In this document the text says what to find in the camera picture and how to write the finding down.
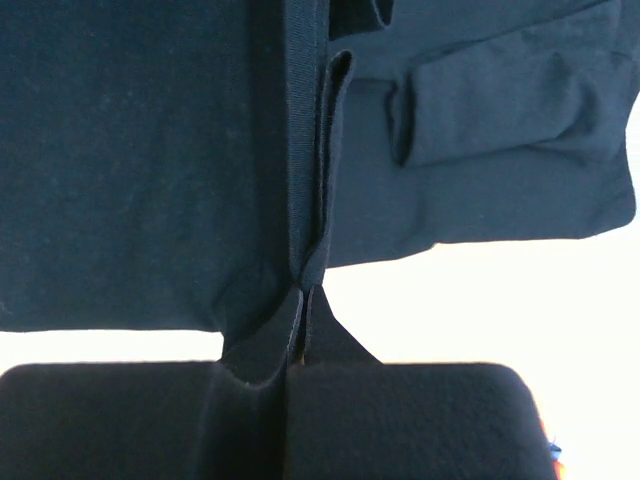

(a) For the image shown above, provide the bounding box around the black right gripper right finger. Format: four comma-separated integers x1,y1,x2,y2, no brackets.
284,288,555,479

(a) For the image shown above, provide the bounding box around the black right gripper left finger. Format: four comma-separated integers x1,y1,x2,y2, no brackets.
1,289,304,479

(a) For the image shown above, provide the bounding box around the black t shirt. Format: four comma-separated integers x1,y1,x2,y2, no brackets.
1,1,639,343

